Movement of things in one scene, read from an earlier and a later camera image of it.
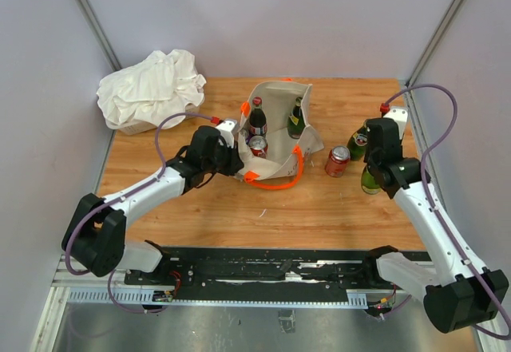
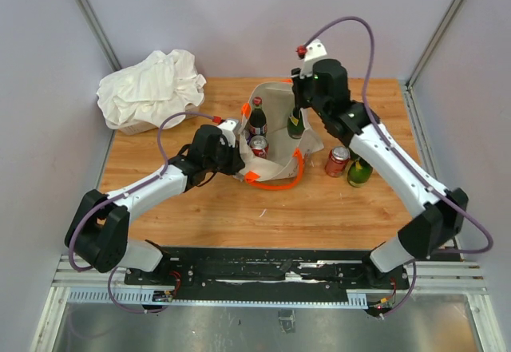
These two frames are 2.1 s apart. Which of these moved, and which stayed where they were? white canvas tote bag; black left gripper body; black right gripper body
Moved: black right gripper body
Stayed: black left gripper body; white canvas tote bag
